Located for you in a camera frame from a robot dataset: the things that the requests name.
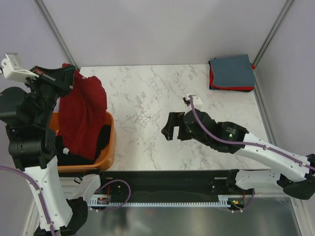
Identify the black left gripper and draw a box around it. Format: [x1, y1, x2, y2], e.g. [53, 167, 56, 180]
[26, 62, 76, 123]

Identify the dark red t shirt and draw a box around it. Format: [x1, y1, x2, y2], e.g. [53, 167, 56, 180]
[56, 70, 107, 165]

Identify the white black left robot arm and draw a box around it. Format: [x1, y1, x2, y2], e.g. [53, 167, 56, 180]
[0, 65, 88, 236]

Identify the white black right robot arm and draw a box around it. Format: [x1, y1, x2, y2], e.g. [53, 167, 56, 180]
[161, 110, 315, 200]

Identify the black t shirt in basket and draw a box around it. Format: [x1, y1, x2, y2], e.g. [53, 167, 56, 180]
[55, 125, 111, 166]

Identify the orange plastic laundry basket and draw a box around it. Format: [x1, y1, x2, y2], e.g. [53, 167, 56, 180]
[58, 111, 117, 173]

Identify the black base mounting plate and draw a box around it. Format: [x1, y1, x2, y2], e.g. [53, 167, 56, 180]
[98, 170, 253, 203]

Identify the folded grey blue t shirt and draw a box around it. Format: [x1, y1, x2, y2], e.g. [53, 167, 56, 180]
[209, 54, 254, 89]

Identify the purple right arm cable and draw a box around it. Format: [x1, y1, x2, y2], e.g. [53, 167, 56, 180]
[188, 97, 315, 173]

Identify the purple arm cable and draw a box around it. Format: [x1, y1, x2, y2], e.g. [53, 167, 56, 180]
[0, 165, 56, 236]
[188, 97, 315, 173]

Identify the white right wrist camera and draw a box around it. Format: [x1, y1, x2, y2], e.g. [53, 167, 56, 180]
[183, 94, 203, 112]

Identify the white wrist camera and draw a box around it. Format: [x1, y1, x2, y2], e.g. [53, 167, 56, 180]
[183, 94, 203, 112]
[1, 53, 39, 83]

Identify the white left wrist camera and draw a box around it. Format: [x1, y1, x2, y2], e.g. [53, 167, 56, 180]
[1, 53, 39, 83]

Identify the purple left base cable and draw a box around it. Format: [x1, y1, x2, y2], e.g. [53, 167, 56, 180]
[90, 178, 131, 213]

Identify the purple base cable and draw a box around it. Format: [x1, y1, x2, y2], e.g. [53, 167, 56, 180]
[227, 188, 255, 214]
[90, 178, 131, 213]

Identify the left aluminium frame post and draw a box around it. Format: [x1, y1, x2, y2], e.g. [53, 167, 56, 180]
[34, 0, 80, 70]

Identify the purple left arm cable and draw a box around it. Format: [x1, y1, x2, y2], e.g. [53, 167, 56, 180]
[0, 165, 56, 236]

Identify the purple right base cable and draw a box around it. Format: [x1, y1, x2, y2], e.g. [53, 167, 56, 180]
[227, 188, 255, 214]

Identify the white slotted cable duct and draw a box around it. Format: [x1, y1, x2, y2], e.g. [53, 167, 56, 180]
[88, 195, 231, 208]

